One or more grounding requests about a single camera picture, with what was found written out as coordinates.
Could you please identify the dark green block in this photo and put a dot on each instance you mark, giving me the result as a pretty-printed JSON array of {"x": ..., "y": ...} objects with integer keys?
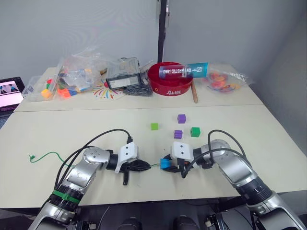
[{"x": 195, "y": 132}]

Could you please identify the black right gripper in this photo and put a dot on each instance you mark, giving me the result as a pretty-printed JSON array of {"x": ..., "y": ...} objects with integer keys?
[{"x": 179, "y": 164}]

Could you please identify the blue block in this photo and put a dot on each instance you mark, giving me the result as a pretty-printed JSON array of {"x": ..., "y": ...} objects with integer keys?
[{"x": 164, "y": 164}]

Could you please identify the black vertical pole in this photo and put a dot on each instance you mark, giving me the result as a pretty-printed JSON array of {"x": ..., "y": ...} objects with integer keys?
[{"x": 162, "y": 31}]

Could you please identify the green lace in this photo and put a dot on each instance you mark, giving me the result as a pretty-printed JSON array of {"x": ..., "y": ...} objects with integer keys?
[{"x": 50, "y": 152}]

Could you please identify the plastic bag of colourful rings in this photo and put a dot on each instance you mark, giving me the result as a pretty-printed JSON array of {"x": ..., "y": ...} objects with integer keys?
[{"x": 221, "y": 80}]

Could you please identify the purple block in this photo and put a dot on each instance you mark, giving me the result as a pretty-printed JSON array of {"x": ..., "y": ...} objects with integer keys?
[
  {"x": 181, "y": 118},
  {"x": 178, "y": 134}
]

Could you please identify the round mat with firework print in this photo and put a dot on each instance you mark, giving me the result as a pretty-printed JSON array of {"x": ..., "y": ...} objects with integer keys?
[{"x": 103, "y": 92}]

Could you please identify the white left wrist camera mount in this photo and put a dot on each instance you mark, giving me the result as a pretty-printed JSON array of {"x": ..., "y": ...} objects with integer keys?
[{"x": 128, "y": 151}]

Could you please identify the wooden stick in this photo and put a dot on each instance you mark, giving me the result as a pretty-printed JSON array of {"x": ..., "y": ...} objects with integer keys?
[{"x": 194, "y": 93}]

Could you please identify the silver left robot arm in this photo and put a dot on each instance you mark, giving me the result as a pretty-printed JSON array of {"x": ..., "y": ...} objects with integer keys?
[{"x": 81, "y": 171}]

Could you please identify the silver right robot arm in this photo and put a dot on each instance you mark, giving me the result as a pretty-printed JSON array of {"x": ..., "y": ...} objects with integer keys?
[{"x": 236, "y": 167}]

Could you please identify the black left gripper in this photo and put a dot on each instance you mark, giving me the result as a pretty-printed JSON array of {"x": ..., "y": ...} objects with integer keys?
[{"x": 126, "y": 169}]

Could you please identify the light green block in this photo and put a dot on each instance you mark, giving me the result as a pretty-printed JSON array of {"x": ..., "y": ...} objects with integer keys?
[{"x": 154, "y": 126}]

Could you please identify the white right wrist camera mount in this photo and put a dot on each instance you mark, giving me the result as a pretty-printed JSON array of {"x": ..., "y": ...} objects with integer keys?
[{"x": 182, "y": 151}]

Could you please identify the red round bowl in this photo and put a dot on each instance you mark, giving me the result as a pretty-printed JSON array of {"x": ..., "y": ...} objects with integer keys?
[{"x": 168, "y": 87}]

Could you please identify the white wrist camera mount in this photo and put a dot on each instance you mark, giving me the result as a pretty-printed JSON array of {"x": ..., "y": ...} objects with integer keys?
[
  {"x": 182, "y": 151},
  {"x": 128, "y": 151}
]

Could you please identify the plastic bag of coloured blocks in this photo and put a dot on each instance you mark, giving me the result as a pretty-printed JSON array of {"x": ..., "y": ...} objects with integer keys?
[{"x": 79, "y": 72}]

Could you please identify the dark rounded shape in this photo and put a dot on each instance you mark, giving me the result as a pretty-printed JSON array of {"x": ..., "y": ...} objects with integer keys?
[
  {"x": 131, "y": 224},
  {"x": 186, "y": 223}
]

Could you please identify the laptop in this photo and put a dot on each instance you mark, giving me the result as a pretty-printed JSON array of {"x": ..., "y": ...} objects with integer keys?
[{"x": 10, "y": 92}]

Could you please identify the clear tube with teal label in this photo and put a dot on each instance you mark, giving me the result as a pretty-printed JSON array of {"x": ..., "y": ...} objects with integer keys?
[{"x": 182, "y": 71}]

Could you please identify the orange red block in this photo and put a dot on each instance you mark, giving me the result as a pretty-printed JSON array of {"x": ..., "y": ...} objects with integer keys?
[{"x": 64, "y": 93}]

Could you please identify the yellow orange block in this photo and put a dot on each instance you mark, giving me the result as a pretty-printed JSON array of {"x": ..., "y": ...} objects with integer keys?
[{"x": 46, "y": 93}]

